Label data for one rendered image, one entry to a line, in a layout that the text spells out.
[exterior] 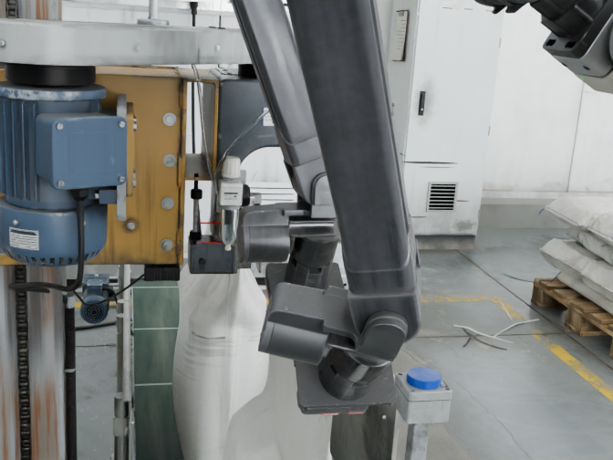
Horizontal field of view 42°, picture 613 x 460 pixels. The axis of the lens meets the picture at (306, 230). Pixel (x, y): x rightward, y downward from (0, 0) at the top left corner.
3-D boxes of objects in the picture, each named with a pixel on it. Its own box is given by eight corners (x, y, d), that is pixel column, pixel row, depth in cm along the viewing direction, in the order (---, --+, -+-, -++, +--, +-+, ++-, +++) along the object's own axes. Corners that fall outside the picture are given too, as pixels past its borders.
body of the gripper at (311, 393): (291, 351, 85) (304, 325, 79) (383, 349, 87) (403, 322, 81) (296, 412, 82) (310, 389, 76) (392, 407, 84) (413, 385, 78)
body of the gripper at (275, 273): (264, 272, 111) (271, 234, 106) (336, 270, 113) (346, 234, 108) (270, 308, 106) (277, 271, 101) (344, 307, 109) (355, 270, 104)
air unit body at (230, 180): (246, 253, 132) (250, 160, 128) (217, 253, 131) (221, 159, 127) (243, 245, 136) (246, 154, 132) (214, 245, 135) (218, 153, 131)
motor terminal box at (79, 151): (129, 203, 108) (129, 116, 105) (54, 210, 102) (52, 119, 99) (103, 190, 114) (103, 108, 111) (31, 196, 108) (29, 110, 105)
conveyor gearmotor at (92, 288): (120, 329, 298) (120, 291, 294) (78, 329, 295) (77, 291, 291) (120, 300, 326) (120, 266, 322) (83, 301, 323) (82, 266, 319)
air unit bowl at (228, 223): (238, 245, 132) (239, 209, 130) (220, 245, 131) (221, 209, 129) (235, 241, 134) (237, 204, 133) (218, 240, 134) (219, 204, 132)
